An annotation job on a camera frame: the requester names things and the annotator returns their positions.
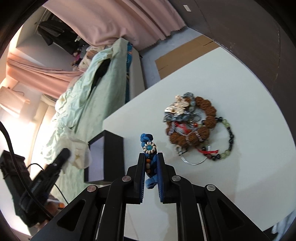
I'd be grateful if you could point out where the black green bead bracelet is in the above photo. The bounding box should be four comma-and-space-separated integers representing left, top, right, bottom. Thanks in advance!
201, 116, 235, 162

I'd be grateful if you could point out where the blue braided shell bracelet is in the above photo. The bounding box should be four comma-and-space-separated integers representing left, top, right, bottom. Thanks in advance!
139, 133, 159, 189

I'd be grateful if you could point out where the brown rudraksha bead bracelet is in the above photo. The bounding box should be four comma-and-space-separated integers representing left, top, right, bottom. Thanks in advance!
166, 96, 218, 149

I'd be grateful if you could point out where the silver ball chain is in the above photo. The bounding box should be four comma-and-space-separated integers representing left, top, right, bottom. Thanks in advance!
169, 112, 209, 145

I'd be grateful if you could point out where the black jewelry box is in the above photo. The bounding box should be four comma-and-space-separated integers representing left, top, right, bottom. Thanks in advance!
84, 130, 125, 185

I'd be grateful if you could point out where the white cloth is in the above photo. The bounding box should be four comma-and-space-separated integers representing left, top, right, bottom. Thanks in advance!
271, 210, 295, 235

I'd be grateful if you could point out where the white table board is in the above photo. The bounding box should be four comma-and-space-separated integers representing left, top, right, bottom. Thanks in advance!
102, 46, 291, 241

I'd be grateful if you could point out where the light green duvet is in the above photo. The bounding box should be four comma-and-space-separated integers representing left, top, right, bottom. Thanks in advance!
41, 37, 129, 163

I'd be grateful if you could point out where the flattened brown cardboard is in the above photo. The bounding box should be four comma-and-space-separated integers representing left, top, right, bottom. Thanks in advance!
155, 35, 220, 79

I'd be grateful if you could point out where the floral pillow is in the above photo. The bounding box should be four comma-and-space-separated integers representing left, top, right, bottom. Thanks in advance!
71, 45, 107, 72

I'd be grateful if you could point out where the pink curtain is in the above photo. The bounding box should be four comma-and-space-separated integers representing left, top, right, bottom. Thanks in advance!
6, 1, 186, 98

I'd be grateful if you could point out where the black cable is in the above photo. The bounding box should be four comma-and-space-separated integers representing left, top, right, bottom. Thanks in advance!
0, 120, 69, 220

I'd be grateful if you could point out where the white wall socket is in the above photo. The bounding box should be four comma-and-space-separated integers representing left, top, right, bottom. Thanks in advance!
183, 4, 191, 12

